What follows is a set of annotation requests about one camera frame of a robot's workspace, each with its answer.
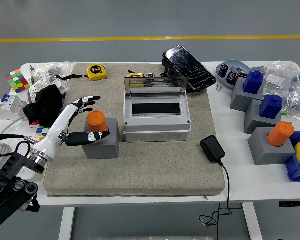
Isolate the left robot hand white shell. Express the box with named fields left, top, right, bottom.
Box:
left=29, top=95, right=111, bottom=161

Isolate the grey junction box clear lid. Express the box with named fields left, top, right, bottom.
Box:
left=122, top=76, right=192, bottom=143

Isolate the small colourful puzzle cube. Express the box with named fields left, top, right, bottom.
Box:
left=35, top=126, right=51, bottom=141

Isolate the black cloth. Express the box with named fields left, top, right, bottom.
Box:
left=22, top=84, right=66, bottom=128

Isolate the white power strip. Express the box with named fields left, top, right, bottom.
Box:
left=7, top=119, right=45, bottom=181

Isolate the white purple breaker module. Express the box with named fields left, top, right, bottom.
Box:
left=43, top=76, right=68, bottom=95

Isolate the white blue circuit breaker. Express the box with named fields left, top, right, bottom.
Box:
left=0, top=93, right=28, bottom=121

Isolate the grey block with round hole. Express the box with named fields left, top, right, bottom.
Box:
left=81, top=118, right=120, bottom=160

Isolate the silver pen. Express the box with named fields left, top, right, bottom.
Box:
left=29, top=65, right=36, bottom=86

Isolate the large colourful puzzle cube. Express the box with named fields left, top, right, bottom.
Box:
left=5, top=69, right=31, bottom=94

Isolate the clear plastic bag of parts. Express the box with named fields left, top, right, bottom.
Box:
left=31, top=61, right=77, bottom=86
left=254, top=59, right=300, bottom=123

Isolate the square yellow tape measure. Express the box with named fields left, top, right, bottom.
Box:
left=56, top=64, right=108, bottom=82

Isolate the white table leg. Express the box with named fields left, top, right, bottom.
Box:
left=242, top=202, right=264, bottom=240
left=57, top=206, right=76, bottom=240

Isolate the round yellow black tape measure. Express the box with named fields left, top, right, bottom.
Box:
left=126, top=70, right=144, bottom=79

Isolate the grey-brown mat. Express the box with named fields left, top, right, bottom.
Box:
left=42, top=62, right=226, bottom=198

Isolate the black case with cracked screen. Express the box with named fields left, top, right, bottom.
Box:
left=161, top=44, right=217, bottom=94

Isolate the black power adapter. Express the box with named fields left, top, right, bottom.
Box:
left=199, top=135, right=226, bottom=164

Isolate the grey block holder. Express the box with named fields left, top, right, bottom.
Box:
left=247, top=127, right=296, bottom=166
left=244, top=99, right=282, bottom=135
left=229, top=77, right=265, bottom=113

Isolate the blue-grey oval dish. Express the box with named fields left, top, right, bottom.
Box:
left=215, top=59, right=253, bottom=91

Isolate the blue plastic block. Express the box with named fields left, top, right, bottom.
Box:
left=258, top=94, right=283, bottom=120
left=242, top=71, right=264, bottom=95

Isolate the blue plastic bin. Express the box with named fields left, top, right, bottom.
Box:
left=284, top=131, right=300, bottom=183

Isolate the black table control panel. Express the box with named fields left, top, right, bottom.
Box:
left=279, top=200, right=300, bottom=208

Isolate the white switch module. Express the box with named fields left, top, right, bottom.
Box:
left=29, top=83, right=45, bottom=96

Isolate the black adapter cord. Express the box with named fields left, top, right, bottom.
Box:
left=198, top=161, right=233, bottom=240

